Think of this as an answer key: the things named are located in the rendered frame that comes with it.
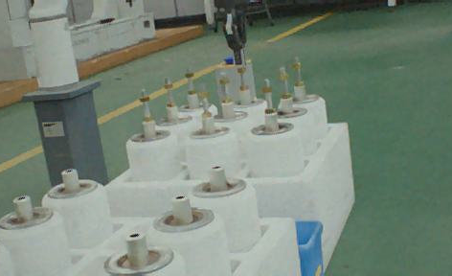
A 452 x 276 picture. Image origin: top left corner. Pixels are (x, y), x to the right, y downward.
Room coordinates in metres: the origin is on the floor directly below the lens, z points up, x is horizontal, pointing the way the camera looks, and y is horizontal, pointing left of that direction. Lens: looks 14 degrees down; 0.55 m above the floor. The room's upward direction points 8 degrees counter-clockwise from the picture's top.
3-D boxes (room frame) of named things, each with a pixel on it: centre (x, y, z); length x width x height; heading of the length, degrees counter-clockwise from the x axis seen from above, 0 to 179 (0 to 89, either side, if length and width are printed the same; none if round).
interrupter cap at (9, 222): (0.93, 0.29, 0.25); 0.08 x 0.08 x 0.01
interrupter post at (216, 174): (0.94, 0.02, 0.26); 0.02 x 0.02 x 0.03
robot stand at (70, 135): (1.80, 0.40, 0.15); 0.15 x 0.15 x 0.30; 66
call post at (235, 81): (1.69, -0.03, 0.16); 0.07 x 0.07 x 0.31; 70
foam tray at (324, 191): (1.39, -0.01, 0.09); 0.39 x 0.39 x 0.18; 70
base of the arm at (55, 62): (1.80, 0.40, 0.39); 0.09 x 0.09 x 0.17; 66
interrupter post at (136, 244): (0.73, 0.11, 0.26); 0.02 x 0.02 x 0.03
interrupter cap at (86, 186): (1.03, 0.24, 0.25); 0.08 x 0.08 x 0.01
